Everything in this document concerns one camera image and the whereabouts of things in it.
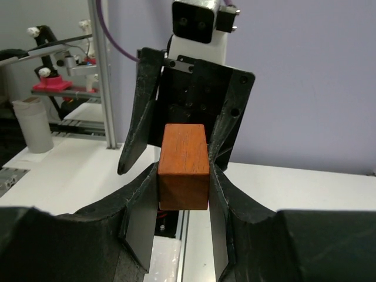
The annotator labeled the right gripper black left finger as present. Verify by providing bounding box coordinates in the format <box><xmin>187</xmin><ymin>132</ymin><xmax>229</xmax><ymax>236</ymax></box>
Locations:
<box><xmin>1</xmin><ymin>163</ymin><xmax>158</xmax><ymax>281</ymax></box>

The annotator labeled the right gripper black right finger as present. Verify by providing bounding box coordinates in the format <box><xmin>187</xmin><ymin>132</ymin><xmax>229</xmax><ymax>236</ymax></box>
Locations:
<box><xmin>209</xmin><ymin>164</ymin><xmax>375</xmax><ymax>281</ymax></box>

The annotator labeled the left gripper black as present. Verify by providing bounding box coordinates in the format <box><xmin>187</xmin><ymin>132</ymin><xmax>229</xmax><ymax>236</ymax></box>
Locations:
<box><xmin>117</xmin><ymin>48</ymin><xmax>255</xmax><ymax>175</ymax></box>

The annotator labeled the orange arch block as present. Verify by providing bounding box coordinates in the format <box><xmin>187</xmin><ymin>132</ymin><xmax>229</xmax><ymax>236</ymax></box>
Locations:
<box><xmin>157</xmin><ymin>123</ymin><xmax>210</xmax><ymax>211</ymax></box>

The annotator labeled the metal shelf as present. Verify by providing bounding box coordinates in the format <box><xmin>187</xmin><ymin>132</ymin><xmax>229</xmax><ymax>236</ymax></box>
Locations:
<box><xmin>31</xmin><ymin>86</ymin><xmax>105</xmax><ymax>140</ymax></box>

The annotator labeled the red printed part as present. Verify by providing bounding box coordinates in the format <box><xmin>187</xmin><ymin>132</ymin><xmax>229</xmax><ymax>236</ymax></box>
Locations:
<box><xmin>32</xmin><ymin>75</ymin><xmax>72</xmax><ymax>92</ymax></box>

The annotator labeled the white paper roll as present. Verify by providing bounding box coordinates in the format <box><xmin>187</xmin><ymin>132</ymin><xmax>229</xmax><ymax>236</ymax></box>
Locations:
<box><xmin>12</xmin><ymin>97</ymin><xmax>54</xmax><ymax>154</ymax></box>

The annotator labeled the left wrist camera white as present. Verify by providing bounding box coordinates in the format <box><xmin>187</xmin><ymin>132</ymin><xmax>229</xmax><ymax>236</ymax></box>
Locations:
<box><xmin>167</xmin><ymin>0</ymin><xmax>240</xmax><ymax>65</ymax></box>

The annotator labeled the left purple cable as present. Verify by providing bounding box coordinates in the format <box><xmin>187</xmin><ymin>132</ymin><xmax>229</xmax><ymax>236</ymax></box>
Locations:
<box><xmin>95</xmin><ymin>0</ymin><xmax>140</xmax><ymax>63</ymax></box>

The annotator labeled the aluminium frame post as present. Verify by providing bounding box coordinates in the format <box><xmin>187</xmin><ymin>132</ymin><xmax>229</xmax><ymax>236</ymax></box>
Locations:
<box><xmin>88</xmin><ymin>1</ymin><xmax>119</xmax><ymax>150</ymax></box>

